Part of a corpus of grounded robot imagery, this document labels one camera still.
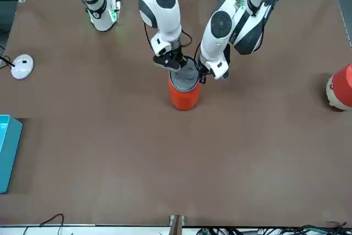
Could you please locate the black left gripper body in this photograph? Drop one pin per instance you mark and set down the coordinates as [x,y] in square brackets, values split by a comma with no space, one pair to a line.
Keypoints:
[202,74]

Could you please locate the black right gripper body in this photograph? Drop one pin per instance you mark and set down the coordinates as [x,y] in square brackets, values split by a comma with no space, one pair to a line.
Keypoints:
[168,61]

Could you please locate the red trash bin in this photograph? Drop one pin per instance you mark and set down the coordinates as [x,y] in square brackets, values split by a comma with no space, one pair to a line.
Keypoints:
[184,94]

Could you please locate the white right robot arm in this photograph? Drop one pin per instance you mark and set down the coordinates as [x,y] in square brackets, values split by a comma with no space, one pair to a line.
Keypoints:
[162,12]

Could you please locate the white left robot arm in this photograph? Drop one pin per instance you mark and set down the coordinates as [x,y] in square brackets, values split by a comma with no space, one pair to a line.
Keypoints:
[220,34]

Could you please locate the red and cream round appliance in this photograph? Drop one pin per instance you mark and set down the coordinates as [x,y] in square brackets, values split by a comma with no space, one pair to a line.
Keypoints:
[342,89]

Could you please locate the white round lamp base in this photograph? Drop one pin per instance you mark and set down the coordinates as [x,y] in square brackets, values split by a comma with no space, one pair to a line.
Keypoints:
[22,66]

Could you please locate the light blue rectangular box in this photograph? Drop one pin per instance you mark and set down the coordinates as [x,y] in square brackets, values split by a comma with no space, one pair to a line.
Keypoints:
[8,149]

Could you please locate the brown wooden bracket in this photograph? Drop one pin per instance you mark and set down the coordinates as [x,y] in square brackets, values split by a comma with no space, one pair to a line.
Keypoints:
[177,224]

